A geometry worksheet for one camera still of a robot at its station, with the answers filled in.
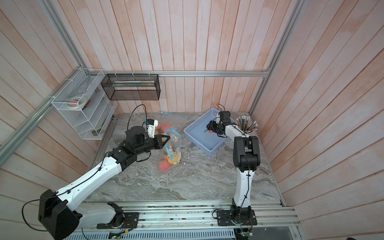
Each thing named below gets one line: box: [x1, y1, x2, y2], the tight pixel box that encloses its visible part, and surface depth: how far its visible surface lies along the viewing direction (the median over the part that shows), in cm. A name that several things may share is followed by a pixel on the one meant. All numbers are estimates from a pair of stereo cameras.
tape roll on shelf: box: [66, 96, 86, 109], surface depth 74 cm
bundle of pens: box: [236, 115, 259, 134], surface depth 100 cm
